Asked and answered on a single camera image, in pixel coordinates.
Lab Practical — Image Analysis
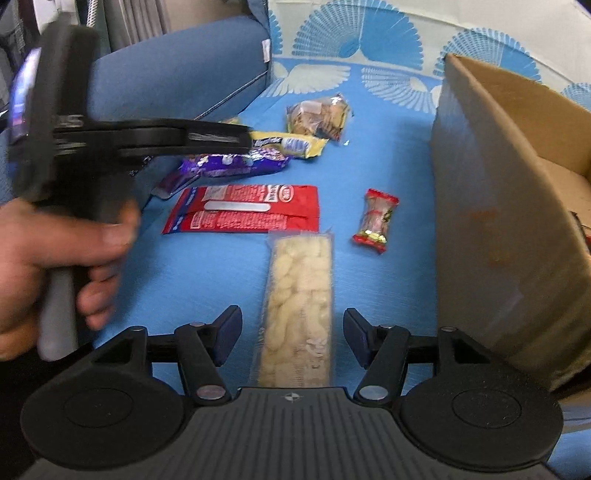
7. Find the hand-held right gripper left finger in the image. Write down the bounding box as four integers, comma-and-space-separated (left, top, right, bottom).
92, 305, 244, 408

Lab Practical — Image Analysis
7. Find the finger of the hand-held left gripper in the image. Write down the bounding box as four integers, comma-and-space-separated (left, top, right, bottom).
115, 117, 256, 162

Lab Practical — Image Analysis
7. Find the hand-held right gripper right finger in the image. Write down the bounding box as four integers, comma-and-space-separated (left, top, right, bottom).
342, 308, 497, 408

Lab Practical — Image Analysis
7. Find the purple magenta stick packet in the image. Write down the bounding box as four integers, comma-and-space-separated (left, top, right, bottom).
152, 168, 188, 200

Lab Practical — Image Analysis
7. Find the purple snack packet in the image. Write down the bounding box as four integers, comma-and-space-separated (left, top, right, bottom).
182, 150, 291, 180

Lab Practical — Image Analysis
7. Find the clear packet of pale snacks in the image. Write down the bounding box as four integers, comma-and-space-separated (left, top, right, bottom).
252, 231, 335, 388

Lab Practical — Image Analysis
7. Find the cardboard box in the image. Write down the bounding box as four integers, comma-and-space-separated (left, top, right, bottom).
429, 53, 591, 393

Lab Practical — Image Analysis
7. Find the person's left hand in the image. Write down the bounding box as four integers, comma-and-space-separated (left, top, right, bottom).
0, 198, 141, 361

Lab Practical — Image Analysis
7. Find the blue denim pillow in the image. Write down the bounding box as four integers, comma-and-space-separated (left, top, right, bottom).
0, 14, 273, 210

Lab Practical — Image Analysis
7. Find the flat red snack packet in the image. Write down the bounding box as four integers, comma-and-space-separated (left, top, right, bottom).
161, 185, 320, 235

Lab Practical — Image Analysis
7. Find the yellow snack packet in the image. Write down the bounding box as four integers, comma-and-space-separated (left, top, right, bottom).
217, 117, 329, 160

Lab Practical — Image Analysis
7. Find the small red candy packet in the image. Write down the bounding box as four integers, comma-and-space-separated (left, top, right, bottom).
352, 188, 400, 254

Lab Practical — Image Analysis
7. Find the grey beige curtain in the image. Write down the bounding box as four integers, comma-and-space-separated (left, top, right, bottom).
99, 0, 250, 51

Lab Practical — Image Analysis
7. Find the clear cracker packet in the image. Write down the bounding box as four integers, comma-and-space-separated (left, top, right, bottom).
286, 93, 354, 144

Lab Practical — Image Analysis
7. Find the blue fan-print bed sheet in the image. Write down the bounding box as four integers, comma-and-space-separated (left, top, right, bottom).
92, 0, 591, 480

